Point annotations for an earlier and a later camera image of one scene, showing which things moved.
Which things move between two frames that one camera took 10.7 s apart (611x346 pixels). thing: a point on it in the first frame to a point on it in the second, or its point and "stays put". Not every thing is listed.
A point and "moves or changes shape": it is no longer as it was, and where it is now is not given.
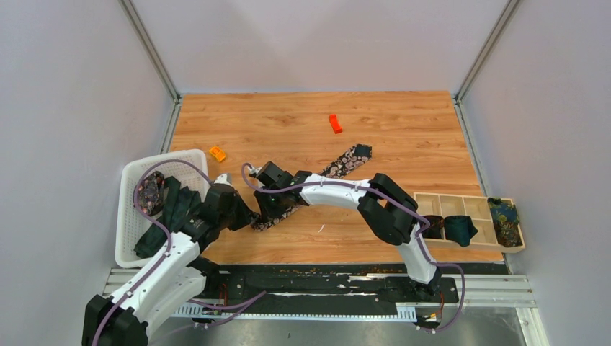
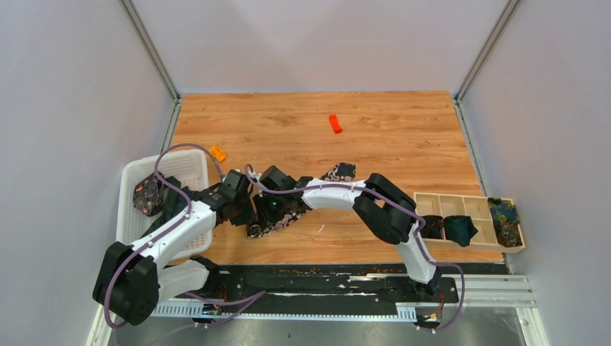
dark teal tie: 460,229 stays put
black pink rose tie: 336,169 moves or changes shape
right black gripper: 266,210 stays put
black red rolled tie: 434,231 stays put
